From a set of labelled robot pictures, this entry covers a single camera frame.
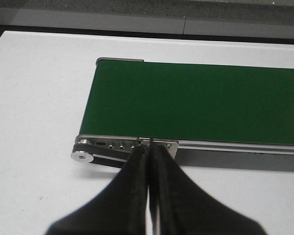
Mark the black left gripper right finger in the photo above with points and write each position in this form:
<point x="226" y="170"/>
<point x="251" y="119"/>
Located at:
<point x="179" y="207"/>

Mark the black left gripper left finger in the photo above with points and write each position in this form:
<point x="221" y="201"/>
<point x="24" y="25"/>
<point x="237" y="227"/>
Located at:
<point x="120" y="209"/>

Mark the conveyor end roller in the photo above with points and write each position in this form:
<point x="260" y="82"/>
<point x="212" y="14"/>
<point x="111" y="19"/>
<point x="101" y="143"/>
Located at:
<point x="81" y="151"/>

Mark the green conveyor belt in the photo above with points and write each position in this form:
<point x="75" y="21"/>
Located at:
<point x="191" y="102"/>

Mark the grey stone counter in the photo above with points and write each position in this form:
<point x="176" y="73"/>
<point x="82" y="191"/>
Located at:
<point x="237" y="18"/>

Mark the aluminium conveyor frame rail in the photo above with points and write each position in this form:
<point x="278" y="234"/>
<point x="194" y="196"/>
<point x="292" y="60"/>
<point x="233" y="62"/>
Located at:
<point x="115" y="150"/>

